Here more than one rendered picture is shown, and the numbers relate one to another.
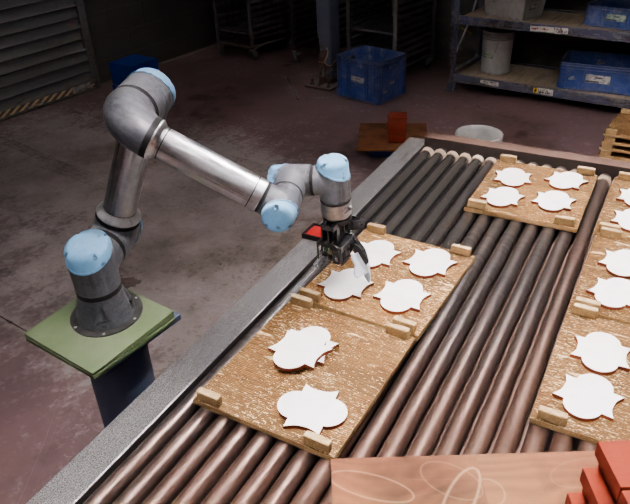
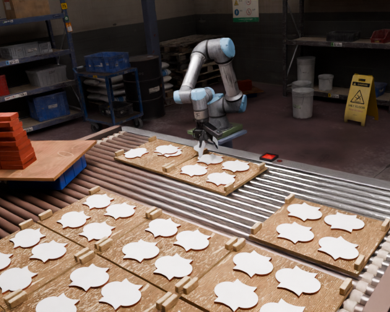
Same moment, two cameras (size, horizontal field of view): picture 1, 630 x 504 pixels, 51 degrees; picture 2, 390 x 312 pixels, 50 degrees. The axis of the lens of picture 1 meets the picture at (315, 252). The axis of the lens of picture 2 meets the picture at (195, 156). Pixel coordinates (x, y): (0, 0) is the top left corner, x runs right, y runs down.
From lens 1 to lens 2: 2.80 m
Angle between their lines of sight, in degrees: 88
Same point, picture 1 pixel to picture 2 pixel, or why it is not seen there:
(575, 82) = not seen: outside the picture
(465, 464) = (75, 155)
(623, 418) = (82, 208)
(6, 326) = not seen: hidden behind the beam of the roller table
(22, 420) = not seen: hidden behind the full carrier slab
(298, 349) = (166, 148)
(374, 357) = (156, 164)
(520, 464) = (66, 162)
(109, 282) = (210, 111)
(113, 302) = (211, 120)
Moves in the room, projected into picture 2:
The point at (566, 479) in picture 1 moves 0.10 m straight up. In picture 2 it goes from (54, 168) to (49, 149)
